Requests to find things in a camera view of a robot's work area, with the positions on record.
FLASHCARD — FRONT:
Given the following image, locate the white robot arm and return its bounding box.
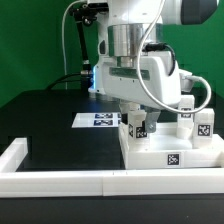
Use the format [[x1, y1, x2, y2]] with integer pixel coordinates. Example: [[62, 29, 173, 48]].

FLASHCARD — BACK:
[[87, 0, 219, 133]]

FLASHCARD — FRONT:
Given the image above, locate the white square table top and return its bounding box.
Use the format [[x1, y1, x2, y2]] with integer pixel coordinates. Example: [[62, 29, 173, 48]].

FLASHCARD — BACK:
[[119, 122, 224, 170]]

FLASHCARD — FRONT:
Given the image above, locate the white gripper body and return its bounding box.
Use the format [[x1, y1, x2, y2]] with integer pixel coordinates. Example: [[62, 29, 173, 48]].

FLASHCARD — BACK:
[[97, 53, 194, 112]]

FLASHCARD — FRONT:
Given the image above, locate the white U-shaped obstacle fence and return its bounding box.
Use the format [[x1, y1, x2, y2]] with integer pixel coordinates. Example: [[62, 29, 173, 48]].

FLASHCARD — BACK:
[[0, 138, 224, 198]]

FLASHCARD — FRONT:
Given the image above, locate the white fiducial marker sheet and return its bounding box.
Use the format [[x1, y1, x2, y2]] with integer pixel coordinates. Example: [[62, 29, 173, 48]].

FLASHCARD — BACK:
[[72, 112, 121, 128]]

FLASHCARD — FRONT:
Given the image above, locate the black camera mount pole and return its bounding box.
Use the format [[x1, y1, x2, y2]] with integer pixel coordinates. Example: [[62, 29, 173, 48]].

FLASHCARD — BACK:
[[69, 3, 109, 91]]

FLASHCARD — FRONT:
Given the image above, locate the black cable bundle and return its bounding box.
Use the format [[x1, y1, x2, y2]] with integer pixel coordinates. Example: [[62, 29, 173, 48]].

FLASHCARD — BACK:
[[45, 73, 91, 91]]

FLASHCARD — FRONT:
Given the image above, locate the white cable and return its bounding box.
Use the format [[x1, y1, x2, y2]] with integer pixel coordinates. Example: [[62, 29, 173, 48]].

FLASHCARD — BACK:
[[61, 0, 88, 90]]

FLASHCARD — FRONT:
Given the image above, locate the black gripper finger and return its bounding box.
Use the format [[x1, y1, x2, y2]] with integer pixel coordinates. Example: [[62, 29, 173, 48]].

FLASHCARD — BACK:
[[145, 110, 161, 133], [119, 101, 130, 124]]

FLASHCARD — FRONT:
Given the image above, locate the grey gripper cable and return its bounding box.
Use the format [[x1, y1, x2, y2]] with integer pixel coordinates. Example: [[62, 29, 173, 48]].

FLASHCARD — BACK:
[[135, 0, 213, 115]]

